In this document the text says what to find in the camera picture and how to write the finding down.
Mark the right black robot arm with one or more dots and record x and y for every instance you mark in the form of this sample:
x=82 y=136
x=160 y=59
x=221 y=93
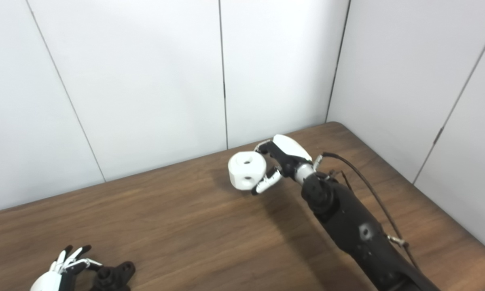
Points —
x=347 y=222

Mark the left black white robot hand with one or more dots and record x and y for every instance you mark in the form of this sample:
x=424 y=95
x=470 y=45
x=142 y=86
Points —
x=54 y=277

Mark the round white piece with holes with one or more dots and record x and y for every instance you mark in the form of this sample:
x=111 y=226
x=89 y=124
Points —
x=246 y=169

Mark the black flanged holder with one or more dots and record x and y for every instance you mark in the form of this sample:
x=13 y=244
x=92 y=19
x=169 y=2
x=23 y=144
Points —
x=113 y=277

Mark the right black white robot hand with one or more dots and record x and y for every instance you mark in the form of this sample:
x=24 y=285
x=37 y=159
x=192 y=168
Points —
x=291 y=155

